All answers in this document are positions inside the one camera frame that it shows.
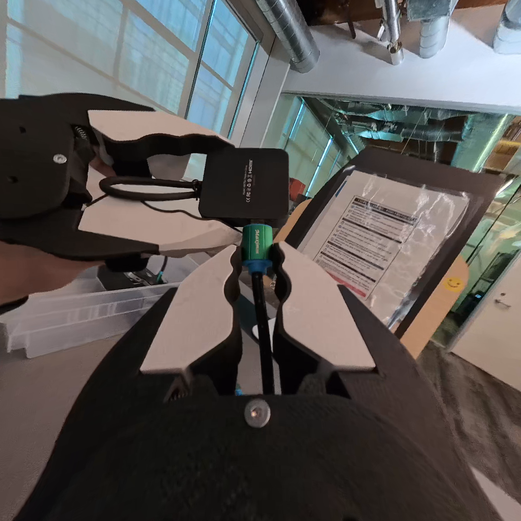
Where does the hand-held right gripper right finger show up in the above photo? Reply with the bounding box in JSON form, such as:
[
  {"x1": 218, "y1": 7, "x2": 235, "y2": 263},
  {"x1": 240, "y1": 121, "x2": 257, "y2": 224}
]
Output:
[{"x1": 271, "y1": 241, "x2": 378, "y2": 395}]

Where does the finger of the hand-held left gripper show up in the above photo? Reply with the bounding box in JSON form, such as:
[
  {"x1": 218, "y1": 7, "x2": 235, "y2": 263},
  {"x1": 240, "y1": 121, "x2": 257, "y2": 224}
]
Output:
[
  {"x1": 77, "y1": 193, "x2": 246, "y2": 259},
  {"x1": 87, "y1": 109, "x2": 237, "y2": 176}
]

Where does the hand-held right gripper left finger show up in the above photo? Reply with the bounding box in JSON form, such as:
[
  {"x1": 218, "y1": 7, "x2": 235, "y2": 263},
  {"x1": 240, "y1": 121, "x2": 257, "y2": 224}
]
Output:
[{"x1": 139, "y1": 244, "x2": 244, "y2": 393}]

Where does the black hub cable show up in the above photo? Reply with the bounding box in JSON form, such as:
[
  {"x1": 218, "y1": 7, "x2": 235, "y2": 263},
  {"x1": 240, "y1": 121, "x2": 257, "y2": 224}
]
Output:
[{"x1": 99, "y1": 175, "x2": 203, "y2": 202}]

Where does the black HDMI cable green plug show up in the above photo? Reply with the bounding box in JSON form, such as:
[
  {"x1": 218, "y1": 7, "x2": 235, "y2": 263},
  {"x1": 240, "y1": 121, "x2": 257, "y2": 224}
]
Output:
[{"x1": 234, "y1": 220, "x2": 282, "y2": 396}]

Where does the clear plastic box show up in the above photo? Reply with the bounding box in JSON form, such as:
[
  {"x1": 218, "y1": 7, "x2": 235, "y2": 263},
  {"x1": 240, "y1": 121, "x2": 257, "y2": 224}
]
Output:
[{"x1": 0, "y1": 254, "x2": 245, "y2": 360}]

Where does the black HDMI hub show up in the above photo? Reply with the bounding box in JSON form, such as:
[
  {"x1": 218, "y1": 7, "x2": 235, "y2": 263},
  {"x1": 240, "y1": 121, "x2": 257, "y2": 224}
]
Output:
[{"x1": 198, "y1": 148, "x2": 290, "y2": 228}]

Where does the person's left hand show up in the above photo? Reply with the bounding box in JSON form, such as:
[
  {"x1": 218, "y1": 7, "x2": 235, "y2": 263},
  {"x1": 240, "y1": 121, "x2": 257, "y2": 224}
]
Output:
[{"x1": 0, "y1": 239, "x2": 110, "y2": 307}]

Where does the white door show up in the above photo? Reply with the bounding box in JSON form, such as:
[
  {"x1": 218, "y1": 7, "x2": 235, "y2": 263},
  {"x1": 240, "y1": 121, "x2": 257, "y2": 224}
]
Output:
[{"x1": 450, "y1": 281, "x2": 521, "y2": 387}]

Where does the glass window wall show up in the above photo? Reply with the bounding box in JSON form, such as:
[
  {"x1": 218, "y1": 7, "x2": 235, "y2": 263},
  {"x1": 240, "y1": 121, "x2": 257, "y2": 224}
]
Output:
[{"x1": 0, "y1": 0, "x2": 261, "y2": 137}]

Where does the silver ventilation duct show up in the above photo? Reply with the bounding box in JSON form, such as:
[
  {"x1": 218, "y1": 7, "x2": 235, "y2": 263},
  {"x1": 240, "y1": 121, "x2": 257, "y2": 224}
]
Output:
[
  {"x1": 256, "y1": 0, "x2": 321, "y2": 75},
  {"x1": 407, "y1": 0, "x2": 452, "y2": 59}
]

